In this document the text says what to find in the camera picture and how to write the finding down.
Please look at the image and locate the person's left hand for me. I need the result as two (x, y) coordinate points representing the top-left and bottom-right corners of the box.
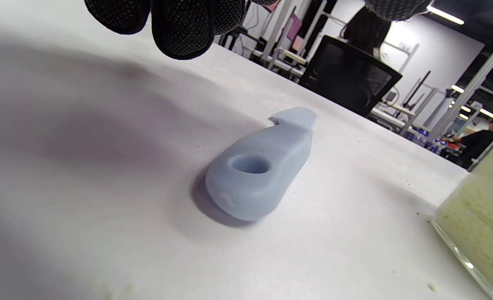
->
(84, 0), (434, 60)

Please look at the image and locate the light blue plastic knife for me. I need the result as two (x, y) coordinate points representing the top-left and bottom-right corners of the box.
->
(205, 107), (318, 222)

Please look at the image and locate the clear chicken bouillon container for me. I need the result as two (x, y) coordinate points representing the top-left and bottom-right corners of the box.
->
(428, 129), (493, 300)

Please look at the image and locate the black office chair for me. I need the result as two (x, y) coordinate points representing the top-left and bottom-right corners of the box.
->
(298, 35), (403, 118)

